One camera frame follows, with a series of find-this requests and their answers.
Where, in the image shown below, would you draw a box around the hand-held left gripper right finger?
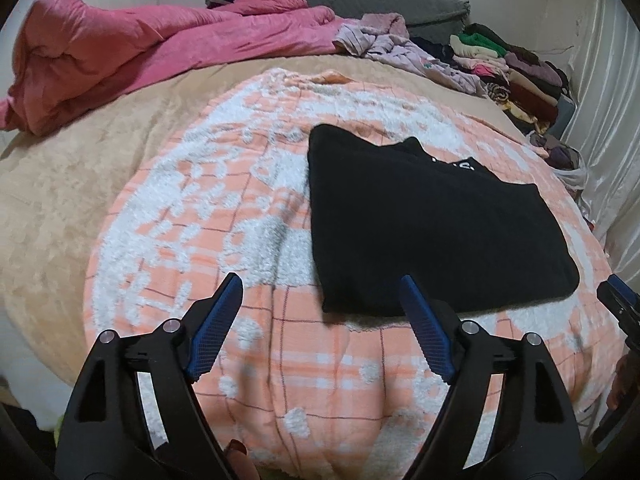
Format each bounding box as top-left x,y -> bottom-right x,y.
397,274 -> 590,480

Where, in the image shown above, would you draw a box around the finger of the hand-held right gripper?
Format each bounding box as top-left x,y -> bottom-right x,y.
596,275 -> 640,352

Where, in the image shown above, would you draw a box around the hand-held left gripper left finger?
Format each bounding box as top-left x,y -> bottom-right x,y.
54,272 -> 262,480

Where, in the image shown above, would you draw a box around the black sweater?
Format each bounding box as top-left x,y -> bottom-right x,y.
306,124 -> 581,317

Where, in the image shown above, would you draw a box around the plastic bag of clothes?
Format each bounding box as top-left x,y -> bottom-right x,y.
525,132 -> 586,191

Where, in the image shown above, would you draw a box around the pile of folded clothes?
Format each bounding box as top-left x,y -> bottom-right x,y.
415,22 -> 576,136

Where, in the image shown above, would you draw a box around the lavender striped clothes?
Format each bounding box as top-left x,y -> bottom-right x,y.
334,25 -> 488,96

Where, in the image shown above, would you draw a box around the person's right hand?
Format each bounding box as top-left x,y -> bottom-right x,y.
606,352 -> 640,411

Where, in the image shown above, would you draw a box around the person's left hand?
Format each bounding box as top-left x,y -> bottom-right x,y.
227,439 -> 259,480

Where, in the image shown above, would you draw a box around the peach white checked blanket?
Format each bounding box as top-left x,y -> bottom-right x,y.
82,67 -> 628,476

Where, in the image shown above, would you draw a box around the beige bed sheet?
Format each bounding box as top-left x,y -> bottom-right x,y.
0,62 -> 321,431

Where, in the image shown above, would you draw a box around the white curtain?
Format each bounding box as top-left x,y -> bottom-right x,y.
555,0 -> 640,286

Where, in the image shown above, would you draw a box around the pink quilt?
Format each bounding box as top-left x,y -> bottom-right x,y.
0,0 -> 351,136

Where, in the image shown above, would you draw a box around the mauve fuzzy garment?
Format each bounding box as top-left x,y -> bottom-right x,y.
357,12 -> 408,38

